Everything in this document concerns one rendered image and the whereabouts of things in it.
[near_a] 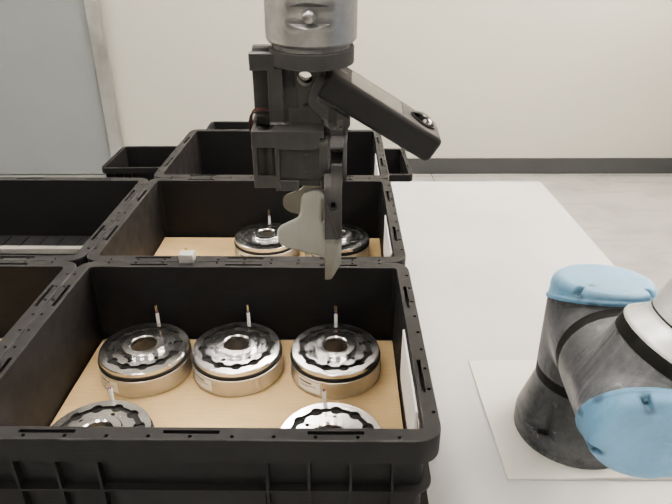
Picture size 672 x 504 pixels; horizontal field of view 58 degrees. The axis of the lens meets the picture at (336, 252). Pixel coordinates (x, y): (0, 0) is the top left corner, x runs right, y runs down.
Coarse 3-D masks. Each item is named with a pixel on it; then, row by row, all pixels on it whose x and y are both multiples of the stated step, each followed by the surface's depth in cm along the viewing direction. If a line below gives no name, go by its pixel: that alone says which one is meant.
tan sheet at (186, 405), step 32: (96, 352) 74; (288, 352) 74; (384, 352) 74; (96, 384) 68; (192, 384) 68; (288, 384) 68; (384, 384) 68; (160, 416) 64; (192, 416) 64; (224, 416) 64; (256, 416) 64; (288, 416) 64; (384, 416) 64
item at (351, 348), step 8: (320, 336) 70; (328, 336) 70; (336, 336) 70; (344, 336) 70; (320, 344) 69; (352, 344) 69; (320, 352) 68; (328, 352) 68; (336, 352) 68; (344, 352) 68; (352, 352) 68; (336, 360) 67
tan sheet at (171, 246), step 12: (168, 240) 102; (180, 240) 102; (192, 240) 102; (204, 240) 102; (216, 240) 102; (228, 240) 102; (372, 240) 102; (156, 252) 98; (168, 252) 98; (204, 252) 98; (216, 252) 98; (228, 252) 98; (300, 252) 98; (372, 252) 98
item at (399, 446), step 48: (0, 384) 54; (432, 384) 53; (0, 432) 48; (48, 432) 48; (96, 432) 48; (144, 432) 48; (192, 432) 48; (240, 432) 48; (288, 432) 48; (336, 432) 48; (384, 432) 48; (432, 432) 48
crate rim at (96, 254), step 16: (144, 192) 95; (384, 192) 94; (128, 208) 89; (112, 224) 84; (112, 240) 80; (400, 240) 79; (96, 256) 75; (112, 256) 75; (128, 256) 75; (144, 256) 75; (160, 256) 75; (176, 256) 75; (208, 256) 75; (224, 256) 75; (240, 256) 75; (256, 256) 75; (272, 256) 75; (288, 256) 75; (304, 256) 75; (320, 256) 75; (400, 256) 75
